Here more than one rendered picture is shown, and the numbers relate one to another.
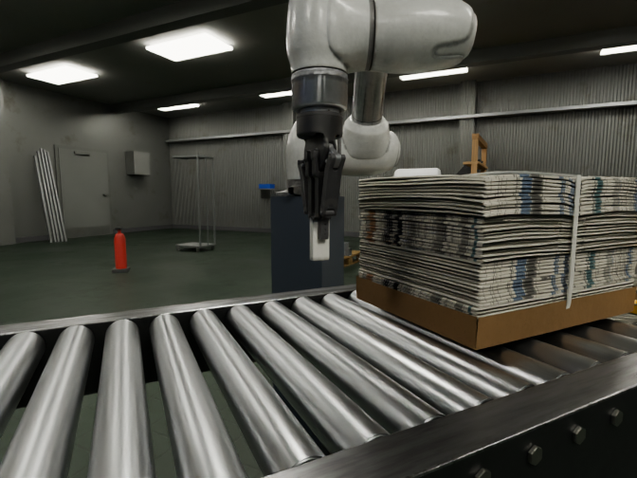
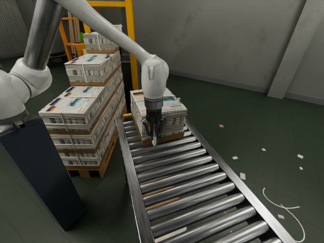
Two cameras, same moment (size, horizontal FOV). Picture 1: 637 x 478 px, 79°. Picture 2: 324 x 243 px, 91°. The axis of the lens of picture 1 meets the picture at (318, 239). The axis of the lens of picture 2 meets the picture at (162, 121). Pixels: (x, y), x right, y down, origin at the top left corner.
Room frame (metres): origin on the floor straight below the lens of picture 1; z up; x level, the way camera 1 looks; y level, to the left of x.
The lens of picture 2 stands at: (0.53, 0.66, 1.49)
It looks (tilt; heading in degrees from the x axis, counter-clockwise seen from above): 34 degrees down; 276
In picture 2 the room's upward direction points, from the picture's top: 1 degrees clockwise
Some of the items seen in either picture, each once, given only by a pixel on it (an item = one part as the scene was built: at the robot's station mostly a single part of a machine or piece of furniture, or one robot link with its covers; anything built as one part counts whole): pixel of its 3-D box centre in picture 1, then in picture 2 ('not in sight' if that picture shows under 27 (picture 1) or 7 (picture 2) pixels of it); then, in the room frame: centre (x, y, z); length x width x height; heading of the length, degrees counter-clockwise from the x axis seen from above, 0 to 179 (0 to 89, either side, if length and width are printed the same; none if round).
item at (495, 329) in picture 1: (441, 300); (160, 131); (0.64, -0.21, 0.83); 0.29 x 0.16 x 0.04; 27
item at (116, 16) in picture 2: not in sight; (110, 31); (1.68, -2.09, 1.27); 0.57 x 0.01 x 0.65; 7
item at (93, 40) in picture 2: not in sight; (109, 80); (1.63, -1.64, 0.65); 0.39 x 0.30 x 1.29; 7
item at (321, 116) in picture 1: (319, 142); (154, 114); (0.64, 0.00, 1.09); 0.08 x 0.07 x 0.09; 27
